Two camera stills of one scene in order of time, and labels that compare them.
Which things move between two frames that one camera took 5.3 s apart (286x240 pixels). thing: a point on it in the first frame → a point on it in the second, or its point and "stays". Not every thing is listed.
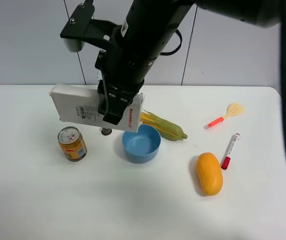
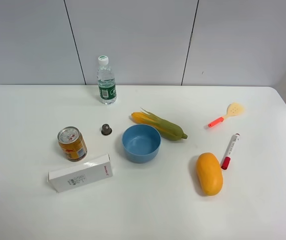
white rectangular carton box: (79, 104) → (81, 174)
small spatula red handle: (233, 109) stays
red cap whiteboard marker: (227, 158) stays
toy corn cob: (169, 130) stays
